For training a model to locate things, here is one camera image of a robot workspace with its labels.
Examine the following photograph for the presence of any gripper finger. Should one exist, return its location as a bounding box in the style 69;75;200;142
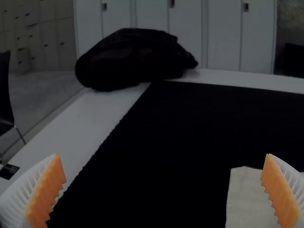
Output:
0;153;68;228
260;153;304;228

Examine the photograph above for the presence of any pale towel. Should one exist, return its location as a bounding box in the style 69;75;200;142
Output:
224;166;283;228

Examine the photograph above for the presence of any black chair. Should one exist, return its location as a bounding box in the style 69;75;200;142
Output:
0;50;27;162

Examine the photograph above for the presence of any black mat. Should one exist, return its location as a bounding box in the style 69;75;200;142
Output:
46;80;304;228

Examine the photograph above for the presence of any pale drawer cabinet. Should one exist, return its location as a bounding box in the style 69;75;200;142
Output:
0;0;78;75

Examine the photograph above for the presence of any grey cupboard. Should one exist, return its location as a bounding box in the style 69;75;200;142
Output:
73;0;278;75

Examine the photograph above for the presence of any black clothing bundle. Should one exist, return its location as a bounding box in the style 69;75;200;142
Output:
75;28;199;92

